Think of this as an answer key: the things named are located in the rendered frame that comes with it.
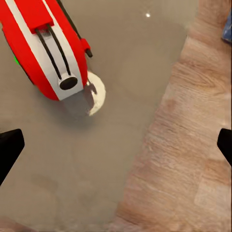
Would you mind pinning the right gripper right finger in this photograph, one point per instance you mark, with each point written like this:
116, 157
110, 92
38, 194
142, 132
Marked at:
224, 143

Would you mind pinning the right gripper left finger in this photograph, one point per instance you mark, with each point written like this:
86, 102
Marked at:
11, 145

